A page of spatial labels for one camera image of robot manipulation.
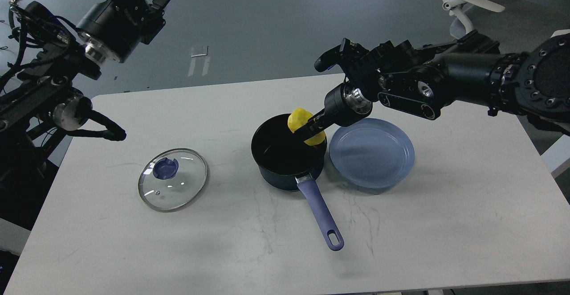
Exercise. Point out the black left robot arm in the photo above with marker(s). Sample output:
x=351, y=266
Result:
x=45, y=108

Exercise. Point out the glass pot lid blue knob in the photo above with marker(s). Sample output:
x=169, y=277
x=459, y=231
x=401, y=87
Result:
x=172, y=180

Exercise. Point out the blue round plate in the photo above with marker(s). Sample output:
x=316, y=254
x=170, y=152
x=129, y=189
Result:
x=372, y=154

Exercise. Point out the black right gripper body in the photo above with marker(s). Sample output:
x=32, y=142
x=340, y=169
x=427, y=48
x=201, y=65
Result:
x=346, y=105

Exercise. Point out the dark blue saucepan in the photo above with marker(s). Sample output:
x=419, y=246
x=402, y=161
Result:
x=291, y=165

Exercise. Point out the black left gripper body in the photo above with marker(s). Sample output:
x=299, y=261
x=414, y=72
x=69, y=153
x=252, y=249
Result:
x=112, y=29

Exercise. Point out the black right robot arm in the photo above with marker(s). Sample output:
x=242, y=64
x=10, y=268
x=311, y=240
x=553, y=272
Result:
x=423, y=81

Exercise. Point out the white side table corner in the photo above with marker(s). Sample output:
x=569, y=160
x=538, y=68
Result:
x=557, y=156

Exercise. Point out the yellow potato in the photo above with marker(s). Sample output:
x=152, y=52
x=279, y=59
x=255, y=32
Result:
x=298, y=118

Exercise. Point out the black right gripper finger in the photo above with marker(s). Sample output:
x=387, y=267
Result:
x=314, y=125

